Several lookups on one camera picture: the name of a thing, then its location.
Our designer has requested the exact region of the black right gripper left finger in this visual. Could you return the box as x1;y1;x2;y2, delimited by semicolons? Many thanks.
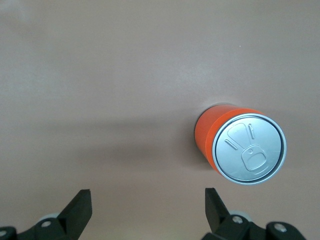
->
0;189;93;240

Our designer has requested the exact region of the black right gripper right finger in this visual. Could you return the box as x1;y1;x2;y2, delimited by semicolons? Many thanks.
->
202;187;308;240

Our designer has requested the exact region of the orange can with silver lid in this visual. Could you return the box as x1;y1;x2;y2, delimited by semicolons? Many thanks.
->
194;104;288;186

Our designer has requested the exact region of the brown table cover mat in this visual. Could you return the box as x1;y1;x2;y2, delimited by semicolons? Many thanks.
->
0;0;320;240

